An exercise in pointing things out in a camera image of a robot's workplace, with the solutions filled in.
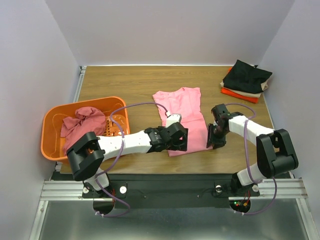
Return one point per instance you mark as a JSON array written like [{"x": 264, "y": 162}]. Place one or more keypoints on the folded beige t shirt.
[{"x": 264, "y": 86}]

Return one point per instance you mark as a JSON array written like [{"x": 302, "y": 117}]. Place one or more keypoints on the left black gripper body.
[{"x": 180, "y": 145}]

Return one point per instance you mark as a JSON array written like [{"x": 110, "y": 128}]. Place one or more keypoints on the folded black t shirt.
[{"x": 254, "y": 73}]

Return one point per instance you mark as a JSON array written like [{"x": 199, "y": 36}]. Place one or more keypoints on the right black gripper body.
[{"x": 213, "y": 136}]

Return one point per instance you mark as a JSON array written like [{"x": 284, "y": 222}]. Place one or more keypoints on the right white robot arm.
[{"x": 268, "y": 152}]

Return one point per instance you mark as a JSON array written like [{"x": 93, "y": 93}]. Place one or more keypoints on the aluminium frame rail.
[{"x": 65, "y": 190}]

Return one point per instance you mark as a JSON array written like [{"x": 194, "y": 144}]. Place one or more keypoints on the dusty rose shirt in basket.
[{"x": 87, "y": 119}]

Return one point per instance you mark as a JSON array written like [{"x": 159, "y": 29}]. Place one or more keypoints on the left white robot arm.
[{"x": 90, "y": 151}]

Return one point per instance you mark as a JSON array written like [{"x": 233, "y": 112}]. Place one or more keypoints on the folded orange t shirt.
[{"x": 237, "y": 95}]

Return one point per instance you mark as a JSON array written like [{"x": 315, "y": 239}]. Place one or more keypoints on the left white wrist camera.
[{"x": 173, "y": 118}]

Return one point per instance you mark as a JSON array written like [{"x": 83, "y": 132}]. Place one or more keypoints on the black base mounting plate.
[{"x": 168, "y": 191}]

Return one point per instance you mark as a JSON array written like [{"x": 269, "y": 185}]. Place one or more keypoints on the orange plastic basket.
[{"x": 51, "y": 141}]

